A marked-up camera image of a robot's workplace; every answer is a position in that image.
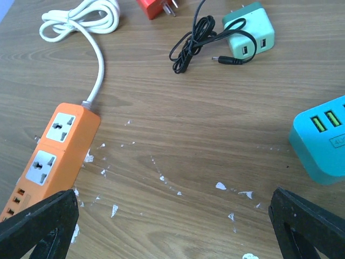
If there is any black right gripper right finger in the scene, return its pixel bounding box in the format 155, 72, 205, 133
268, 187, 344, 258

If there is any red cube adapter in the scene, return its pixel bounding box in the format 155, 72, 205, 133
136, 0, 178, 20

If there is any white orange strip cord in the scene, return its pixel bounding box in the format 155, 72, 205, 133
39, 0, 121, 106

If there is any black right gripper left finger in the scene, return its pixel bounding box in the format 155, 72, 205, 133
1, 189, 79, 258

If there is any orange power strip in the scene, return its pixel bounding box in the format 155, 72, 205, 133
1, 103, 101, 221

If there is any teal power strip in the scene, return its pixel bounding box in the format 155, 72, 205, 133
288, 96, 344, 185

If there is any black adapter cable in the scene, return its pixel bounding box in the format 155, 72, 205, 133
169, 0, 258, 74

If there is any green USB charger plug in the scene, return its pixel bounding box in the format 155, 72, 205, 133
222, 2, 275, 59

